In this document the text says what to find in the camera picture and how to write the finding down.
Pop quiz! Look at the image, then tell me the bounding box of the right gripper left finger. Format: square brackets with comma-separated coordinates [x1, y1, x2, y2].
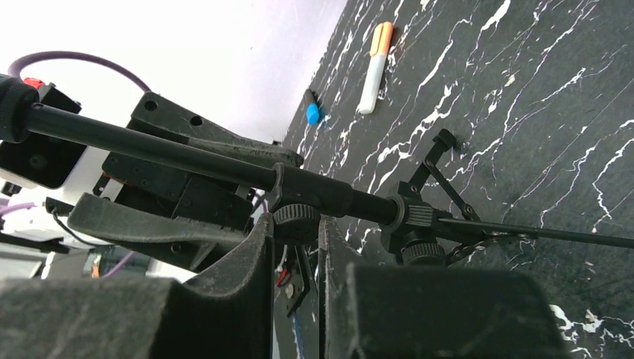
[1, 214, 274, 358]

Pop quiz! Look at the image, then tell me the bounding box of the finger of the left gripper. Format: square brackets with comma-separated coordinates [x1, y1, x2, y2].
[67, 193, 247, 244]
[188, 138, 304, 168]

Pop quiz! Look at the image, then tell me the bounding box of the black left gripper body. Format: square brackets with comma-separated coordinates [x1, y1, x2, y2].
[101, 91, 259, 274]

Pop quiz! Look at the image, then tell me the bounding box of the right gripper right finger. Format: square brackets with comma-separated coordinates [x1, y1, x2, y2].
[318, 216, 567, 358]

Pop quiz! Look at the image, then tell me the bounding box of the silver microphone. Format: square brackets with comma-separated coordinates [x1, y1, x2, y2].
[1, 75, 633, 266]

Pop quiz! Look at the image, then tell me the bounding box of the black and blue marker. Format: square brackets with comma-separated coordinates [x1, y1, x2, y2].
[304, 88, 322, 126]

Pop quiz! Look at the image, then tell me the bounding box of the orange and white marker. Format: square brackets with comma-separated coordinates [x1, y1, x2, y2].
[357, 22, 394, 114]

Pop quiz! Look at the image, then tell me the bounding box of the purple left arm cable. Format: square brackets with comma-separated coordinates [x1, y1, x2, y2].
[7, 51, 152, 93]

